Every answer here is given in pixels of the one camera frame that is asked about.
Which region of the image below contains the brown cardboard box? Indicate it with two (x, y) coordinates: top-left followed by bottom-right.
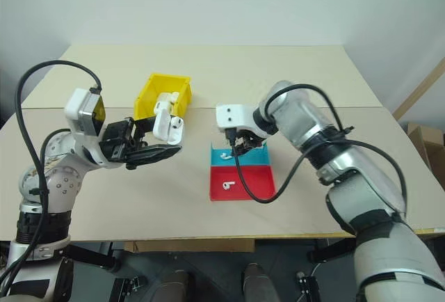
(405, 122), (445, 185)

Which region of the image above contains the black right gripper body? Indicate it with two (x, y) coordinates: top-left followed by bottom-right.
(223, 127), (266, 150)

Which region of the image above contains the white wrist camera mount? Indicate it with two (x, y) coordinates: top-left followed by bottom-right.
(64, 87), (128, 171)
(215, 103), (269, 140)

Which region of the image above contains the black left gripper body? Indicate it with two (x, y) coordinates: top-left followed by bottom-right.
(98, 117), (140, 164)

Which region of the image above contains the black table bracket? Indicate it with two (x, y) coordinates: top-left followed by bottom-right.
(65, 241), (121, 272)
(307, 235), (358, 264)

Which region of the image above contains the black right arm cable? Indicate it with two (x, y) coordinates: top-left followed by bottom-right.
(227, 83), (407, 220)

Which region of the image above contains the yellow plastic bin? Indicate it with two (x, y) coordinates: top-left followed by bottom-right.
(133, 72), (194, 122)

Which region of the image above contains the light wooden plank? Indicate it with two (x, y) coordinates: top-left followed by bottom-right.
(394, 61), (445, 122)

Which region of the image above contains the red plastic tray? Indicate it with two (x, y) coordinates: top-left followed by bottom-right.
(209, 165), (277, 202)

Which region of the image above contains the blue plastic tray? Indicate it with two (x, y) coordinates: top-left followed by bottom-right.
(209, 141), (271, 168)

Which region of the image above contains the dark rounded shape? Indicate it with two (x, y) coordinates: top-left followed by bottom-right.
(162, 268), (191, 302)

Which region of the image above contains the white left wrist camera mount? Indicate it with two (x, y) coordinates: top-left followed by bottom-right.
(64, 87), (128, 171)

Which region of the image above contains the white earbud charging case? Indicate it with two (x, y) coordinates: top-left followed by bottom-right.
(152, 91), (184, 145)

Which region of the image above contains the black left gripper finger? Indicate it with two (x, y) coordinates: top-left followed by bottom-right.
(133, 115), (157, 140)
(124, 143), (184, 171)

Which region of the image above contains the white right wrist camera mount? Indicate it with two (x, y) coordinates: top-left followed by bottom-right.
(215, 103), (269, 140)

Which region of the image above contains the brown board under table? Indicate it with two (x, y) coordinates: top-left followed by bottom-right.
(133, 239), (257, 253)

